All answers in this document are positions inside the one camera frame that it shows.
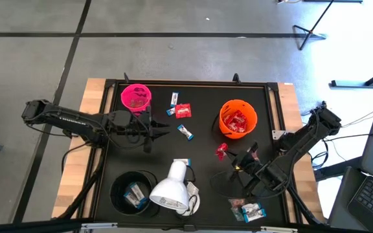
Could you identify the white desk lamp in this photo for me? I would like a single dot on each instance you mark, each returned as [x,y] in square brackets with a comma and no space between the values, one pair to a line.
[170,191]

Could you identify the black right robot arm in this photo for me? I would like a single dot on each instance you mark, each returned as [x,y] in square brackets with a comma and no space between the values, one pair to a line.
[303,142]

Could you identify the laptop computer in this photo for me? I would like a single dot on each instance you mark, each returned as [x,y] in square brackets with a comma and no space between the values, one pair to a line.
[372,152]

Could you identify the black tripod stand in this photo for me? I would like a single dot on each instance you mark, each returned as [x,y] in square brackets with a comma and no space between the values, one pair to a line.
[309,31]

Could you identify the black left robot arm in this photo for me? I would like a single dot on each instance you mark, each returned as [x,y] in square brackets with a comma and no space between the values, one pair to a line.
[70,121]

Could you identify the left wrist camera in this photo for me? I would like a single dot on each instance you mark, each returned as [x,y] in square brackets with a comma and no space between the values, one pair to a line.
[121,117]

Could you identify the black table mat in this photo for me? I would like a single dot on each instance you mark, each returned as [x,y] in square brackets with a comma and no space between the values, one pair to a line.
[199,181]

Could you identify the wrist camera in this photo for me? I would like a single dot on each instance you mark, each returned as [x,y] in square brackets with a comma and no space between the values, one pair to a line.
[121,117]
[239,168]

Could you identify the orange plastic bucket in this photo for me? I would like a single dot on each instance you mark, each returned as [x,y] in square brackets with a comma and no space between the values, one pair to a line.
[253,111]

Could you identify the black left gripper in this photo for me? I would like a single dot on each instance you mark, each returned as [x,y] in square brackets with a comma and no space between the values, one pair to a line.
[125,127]

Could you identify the black frame clamp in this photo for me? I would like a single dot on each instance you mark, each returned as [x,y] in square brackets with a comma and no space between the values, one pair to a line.
[236,77]
[126,77]

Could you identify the black plastic bucket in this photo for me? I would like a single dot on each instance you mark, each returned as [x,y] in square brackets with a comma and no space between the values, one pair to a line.
[118,184]

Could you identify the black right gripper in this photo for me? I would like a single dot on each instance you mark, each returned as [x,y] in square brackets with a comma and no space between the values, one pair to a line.
[249,163]

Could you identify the black laptop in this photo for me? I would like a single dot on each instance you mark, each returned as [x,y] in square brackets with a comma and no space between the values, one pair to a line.
[372,195]

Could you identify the black support beam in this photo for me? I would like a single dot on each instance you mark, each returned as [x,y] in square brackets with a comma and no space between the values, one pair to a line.
[335,170]

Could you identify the black table frame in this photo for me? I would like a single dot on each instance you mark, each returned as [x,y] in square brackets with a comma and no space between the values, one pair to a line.
[189,82]

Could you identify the pink plastic bucket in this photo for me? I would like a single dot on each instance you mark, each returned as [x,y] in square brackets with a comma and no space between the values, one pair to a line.
[128,94]

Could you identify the black stand foot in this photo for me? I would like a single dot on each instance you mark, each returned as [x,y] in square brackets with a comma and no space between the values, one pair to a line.
[351,84]

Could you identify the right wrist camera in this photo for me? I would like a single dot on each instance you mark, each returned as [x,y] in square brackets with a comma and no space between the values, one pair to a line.
[239,168]

